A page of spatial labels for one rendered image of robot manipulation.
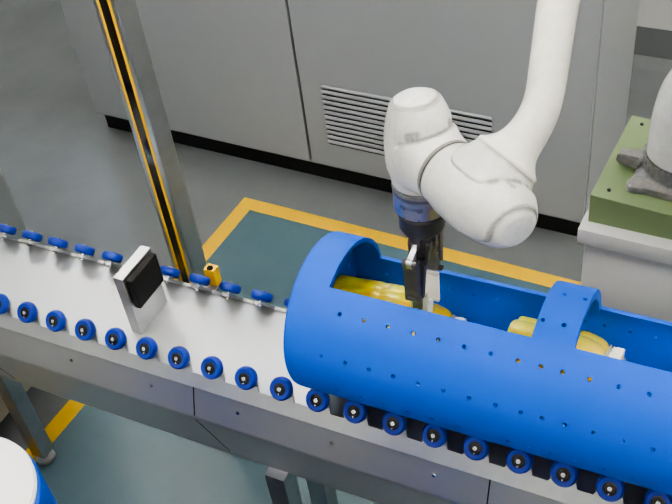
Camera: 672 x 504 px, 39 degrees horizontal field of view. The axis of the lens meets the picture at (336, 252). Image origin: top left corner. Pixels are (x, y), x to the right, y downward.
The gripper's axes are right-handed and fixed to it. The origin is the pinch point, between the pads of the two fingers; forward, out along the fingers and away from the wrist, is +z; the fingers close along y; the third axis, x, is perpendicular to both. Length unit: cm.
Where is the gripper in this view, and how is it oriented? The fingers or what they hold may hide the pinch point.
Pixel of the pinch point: (425, 296)
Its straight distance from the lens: 167.3
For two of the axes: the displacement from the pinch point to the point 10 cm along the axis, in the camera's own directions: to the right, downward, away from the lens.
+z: 1.0, 7.4, 6.7
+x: 9.0, 2.2, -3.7
